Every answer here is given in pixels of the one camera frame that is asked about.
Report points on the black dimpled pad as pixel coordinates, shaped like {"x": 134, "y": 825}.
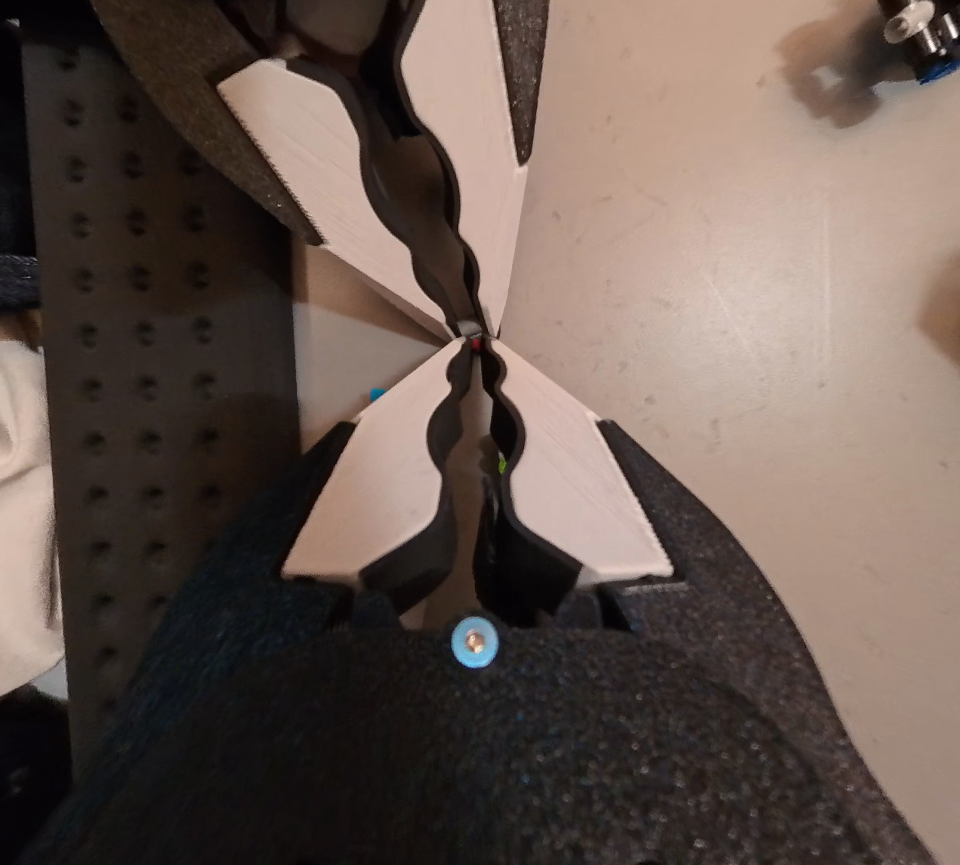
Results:
{"x": 150, "y": 355}

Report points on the small grey connector red pin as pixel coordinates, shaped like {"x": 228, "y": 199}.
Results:
{"x": 472, "y": 326}

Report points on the person's dark denim jacket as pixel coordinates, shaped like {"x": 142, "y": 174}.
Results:
{"x": 15, "y": 280}

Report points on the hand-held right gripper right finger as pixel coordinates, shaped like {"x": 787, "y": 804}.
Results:
{"x": 585, "y": 505}

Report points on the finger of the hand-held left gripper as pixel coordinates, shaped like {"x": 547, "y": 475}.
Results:
{"x": 480, "y": 130}
{"x": 315, "y": 167}

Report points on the small blue black toy car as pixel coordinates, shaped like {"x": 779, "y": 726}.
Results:
{"x": 922, "y": 2}

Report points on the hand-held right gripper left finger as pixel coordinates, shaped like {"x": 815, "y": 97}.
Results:
{"x": 375, "y": 497}

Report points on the person's white shirt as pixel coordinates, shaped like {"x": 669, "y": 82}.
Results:
{"x": 26, "y": 505}

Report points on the grey desk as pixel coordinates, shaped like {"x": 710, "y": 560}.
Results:
{"x": 712, "y": 355}

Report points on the blue brick separator tool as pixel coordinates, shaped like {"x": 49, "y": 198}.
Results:
{"x": 376, "y": 396}

